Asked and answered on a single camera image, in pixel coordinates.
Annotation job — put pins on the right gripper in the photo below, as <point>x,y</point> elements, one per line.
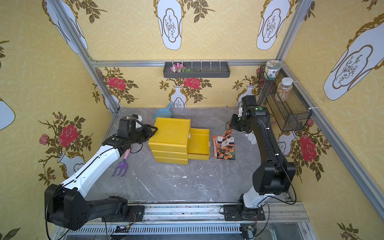
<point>236,124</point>

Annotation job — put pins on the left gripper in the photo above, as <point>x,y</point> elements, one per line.
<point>144,133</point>

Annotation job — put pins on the yellow drawer cabinet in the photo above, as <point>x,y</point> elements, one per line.
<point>169,145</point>

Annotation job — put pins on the yellow drawer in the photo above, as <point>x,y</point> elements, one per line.
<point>199,144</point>

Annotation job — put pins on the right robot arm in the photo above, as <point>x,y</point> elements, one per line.
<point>275,174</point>

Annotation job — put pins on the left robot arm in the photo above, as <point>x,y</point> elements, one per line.
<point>66,205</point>

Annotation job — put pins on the blue plastic dustpan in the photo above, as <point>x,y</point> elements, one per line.
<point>164,112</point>

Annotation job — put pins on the clear jar white lid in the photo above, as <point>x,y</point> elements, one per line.
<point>284,89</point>

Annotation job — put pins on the jar with patterned label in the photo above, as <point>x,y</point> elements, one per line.
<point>272,68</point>

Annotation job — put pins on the small pink flowers on shelf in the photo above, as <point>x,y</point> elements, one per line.
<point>179,68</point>

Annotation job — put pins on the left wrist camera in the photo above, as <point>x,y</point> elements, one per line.
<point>129,124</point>

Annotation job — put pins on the purple garden fork pink handle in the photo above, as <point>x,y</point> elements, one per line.
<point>122,167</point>

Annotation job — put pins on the black wire mesh basket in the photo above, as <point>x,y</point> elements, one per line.
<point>292,113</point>

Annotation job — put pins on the dark grey wall shelf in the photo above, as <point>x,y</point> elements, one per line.
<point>200,69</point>

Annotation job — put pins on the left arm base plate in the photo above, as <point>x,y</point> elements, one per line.
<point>132,214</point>

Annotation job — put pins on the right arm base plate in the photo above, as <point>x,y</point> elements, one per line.
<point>239,213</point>

